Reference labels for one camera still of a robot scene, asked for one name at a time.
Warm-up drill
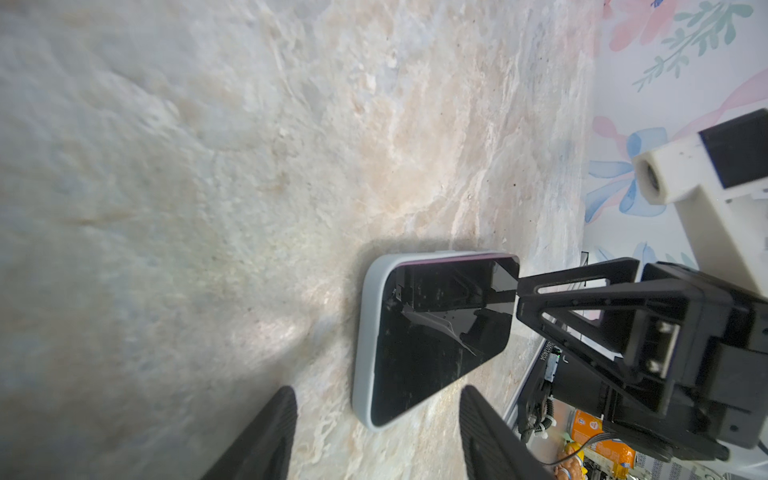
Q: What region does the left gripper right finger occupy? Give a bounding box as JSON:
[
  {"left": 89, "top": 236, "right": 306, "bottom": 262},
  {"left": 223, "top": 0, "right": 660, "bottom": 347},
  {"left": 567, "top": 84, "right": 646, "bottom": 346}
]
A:
[{"left": 459, "top": 385, "right": 552, "bottom": 480}]

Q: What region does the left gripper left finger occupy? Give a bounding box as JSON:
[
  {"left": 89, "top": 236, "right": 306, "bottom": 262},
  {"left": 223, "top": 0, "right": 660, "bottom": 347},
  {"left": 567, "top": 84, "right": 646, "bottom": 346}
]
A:
[{"left": 202, "top": 386, "right": 298, "bottom": 480}]

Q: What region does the light blue phone case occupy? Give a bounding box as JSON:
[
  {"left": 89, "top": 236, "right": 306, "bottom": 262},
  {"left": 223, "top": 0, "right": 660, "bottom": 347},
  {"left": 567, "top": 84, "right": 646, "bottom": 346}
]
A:
[{"left": 351, "top": 250, "right": 522, "bottom": 431}]

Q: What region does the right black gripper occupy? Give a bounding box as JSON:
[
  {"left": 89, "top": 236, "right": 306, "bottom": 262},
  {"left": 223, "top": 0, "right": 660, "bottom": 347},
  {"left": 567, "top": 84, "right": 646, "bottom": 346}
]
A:
[{"left": 517, "top": 257, "right": 767, "bottom": 461}]

